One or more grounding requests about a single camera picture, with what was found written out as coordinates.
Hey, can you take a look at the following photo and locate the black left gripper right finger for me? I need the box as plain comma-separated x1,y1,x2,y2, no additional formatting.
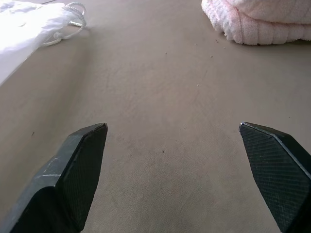
239,122,311,233

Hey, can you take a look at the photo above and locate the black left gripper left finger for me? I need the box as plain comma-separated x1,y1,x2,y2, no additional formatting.
0,122,108,233

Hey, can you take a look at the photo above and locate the pink folded towel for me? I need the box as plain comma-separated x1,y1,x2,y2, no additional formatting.
201,0,311,46

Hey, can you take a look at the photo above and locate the white drawstring bag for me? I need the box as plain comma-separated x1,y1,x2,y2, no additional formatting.
0,0,87,86

